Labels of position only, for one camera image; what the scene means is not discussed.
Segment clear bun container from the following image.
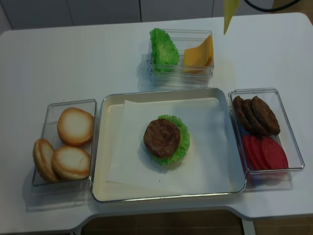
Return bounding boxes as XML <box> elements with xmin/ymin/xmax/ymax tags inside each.
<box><xmin>32</xmin><ymin>99</ymin><xmax>98</xmax><ymax>192</ymax></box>

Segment green lettuce leaves in container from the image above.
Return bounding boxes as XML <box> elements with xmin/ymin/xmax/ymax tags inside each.
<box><xmin>150</xmin><ymin>28</ymin><xmax>179</xmax><ymax>72</ymax></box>

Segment white metal tray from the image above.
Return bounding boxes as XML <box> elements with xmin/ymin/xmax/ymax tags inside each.
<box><xmin>92</xmin><ymin>88</ymin><xmax>246</xmax><ymax>202</ymax></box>

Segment green lettuce on burger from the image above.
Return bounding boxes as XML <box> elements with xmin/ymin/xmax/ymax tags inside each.
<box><xmin>149</xmin><ymin>115</ymin><xmax>190</xmax><ymax>165</ymax></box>

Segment left leaning bun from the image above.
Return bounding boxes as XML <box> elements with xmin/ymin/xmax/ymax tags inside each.
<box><xmin>33</xmin><ymin>139</ymin><xmax>59</xmax><ymax>183</ymax></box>

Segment right tomato slice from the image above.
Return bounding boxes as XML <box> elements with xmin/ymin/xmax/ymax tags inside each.
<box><xmin>261</xmin><ymin>137</ymin><xmax>289</xmax><ymax>169</ymax></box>

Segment right brown patty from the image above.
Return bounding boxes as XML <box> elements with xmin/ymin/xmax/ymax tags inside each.
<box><xmin>251</xmin><ymin>96</ymin><xmax>280</xmax><ymax>136</ymax></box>

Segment brown patty on burger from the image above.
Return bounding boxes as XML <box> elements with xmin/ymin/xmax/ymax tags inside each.
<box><xmin>143</xmin><ymin>118</ymin><xmax>180</xmax><ymax>159</ymax></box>

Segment left tomato slice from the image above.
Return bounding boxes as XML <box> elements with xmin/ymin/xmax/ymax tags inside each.
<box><xmin>242</xmin><ymin>134</ymin><xmax>254</xmax><ymax>170</ymax></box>

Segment cheese slice stack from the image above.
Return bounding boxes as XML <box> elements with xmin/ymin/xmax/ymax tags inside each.
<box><xmin>183</xmin><ymin>35</ymin><xmax>214</xmax><ymax>74</ymax></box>

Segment white paper sheet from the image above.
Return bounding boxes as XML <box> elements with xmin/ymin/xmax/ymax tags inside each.
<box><xmin>107</xmin><ymin>98</ymin><xmax>229</xmax><ymax>194</ymax></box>

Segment tomato slice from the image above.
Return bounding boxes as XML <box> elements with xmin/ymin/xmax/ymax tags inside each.
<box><xmin>242</xmin><ymin>134</ymin><xmax>254</xmax><ymax>170</ymax></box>
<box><xmin>248</xmin><ymin>136</ymin><xmax>269</xmax><ymax>170</ymax></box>
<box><xmin>261</xmin><ymin>137</ymin><xmax>289</xmax><ymax>169</ymax></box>

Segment front bun slice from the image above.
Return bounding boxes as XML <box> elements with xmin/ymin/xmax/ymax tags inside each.
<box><xmin>51</xmin><ymin>145</ymin><xmax>91</xmax><ymax>180</ymax></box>

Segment top bun slice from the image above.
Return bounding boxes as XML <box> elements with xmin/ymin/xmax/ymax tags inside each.
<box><xmin>57</xmin><ymin>108</ymin><xmax>94</xmax><ymax>147</ymax></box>

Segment clear lettuce cheese container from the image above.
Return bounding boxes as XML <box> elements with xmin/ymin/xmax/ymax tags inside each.
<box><xmin>147</xmin><ymin>29</ymin><xmax>214</xmax><ymax>88</ymax></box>

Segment clear patty tomato container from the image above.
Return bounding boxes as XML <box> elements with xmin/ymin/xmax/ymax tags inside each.
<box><xmin>228</xmin><ymin>88</ymin><xmax>305</xmax><ymax>181</ymax></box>

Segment left brown patty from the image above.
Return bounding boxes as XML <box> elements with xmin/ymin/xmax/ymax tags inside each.
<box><xmin>233</xmin><ymin>96</ymin><xmax>253</xmax><ymax>133</ymax></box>

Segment yellow cheese slice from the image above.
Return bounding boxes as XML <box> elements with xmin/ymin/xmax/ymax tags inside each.
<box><xmin>224</xmin><ymin>0</ymin><xmax>240</xmax><ymax>35</ymax></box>

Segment bun slice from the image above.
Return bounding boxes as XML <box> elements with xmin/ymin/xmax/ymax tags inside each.
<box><xmin>51</xmin><ymin>145</ymin><xmax>91</xmax><ymax>180</ymax></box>
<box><xmin>57</xmin><ymin>108</ymin><xmax>94</xmax><ymax>147</ymax></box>

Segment middle tomato slice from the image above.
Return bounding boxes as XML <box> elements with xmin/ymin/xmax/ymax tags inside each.
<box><xmin>248</xmin><ymin>136</ymin><xmax>269</xmax><ymax>170</ymax></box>

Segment middle brown patty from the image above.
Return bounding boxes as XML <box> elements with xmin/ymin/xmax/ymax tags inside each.
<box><xmin>243</xmin><ymin>99</ymin><xmax>268</xmax><ymax>136</ymax></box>

